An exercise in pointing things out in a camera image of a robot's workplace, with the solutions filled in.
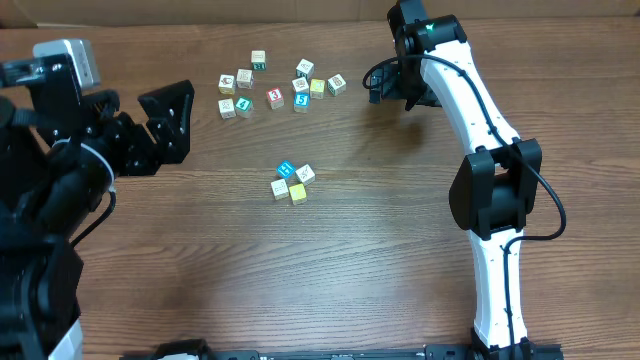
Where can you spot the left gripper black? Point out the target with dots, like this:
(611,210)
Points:
(129,145)

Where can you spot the red number 3 block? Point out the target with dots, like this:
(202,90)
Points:
(275,98)

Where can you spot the acorn picture block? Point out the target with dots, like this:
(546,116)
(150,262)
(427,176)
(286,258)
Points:
(227,84)

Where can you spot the yellow block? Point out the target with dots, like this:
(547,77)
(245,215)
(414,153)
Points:
(298,194)
(317,88)

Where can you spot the white block green edge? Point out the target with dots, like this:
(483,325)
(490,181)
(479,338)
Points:
(305,175)

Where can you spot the blue symbol block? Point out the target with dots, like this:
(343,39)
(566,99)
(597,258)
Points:
(285,170)

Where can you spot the yellow top block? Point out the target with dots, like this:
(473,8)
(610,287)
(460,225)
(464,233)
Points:
(317,88)

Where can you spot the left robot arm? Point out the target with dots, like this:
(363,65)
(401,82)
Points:
(59,158)

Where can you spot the white letter J block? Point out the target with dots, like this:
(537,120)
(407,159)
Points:
(227,108)

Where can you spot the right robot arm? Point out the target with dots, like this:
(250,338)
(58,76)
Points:
(495,186)

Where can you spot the white block red drawing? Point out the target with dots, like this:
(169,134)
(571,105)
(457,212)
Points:
(336,84)

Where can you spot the block with green R side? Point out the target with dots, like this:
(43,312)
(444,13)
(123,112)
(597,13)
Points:
(258,60)

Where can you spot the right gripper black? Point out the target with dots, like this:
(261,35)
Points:
(379,84)

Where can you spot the white block top right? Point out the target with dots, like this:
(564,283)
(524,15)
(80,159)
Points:
(305,69)

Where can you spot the green number 4 block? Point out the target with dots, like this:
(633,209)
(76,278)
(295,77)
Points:
(244,107)

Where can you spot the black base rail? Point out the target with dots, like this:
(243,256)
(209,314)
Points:
(199,349)

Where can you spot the blue number 5 block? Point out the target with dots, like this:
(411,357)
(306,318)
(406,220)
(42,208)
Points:
(301,102)

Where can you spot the white letter E block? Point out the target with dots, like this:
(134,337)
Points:
(245,79)

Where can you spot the white block brown picture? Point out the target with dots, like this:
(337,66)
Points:
(301,85)

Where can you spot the white letter L block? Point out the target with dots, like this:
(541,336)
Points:
(280,189)

